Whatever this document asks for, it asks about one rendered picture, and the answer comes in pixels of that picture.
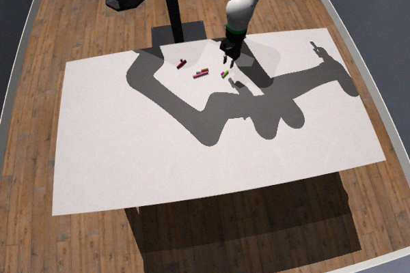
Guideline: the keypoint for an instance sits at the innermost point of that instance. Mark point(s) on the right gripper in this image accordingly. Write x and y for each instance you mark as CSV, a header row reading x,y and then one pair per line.
x,y
231,45

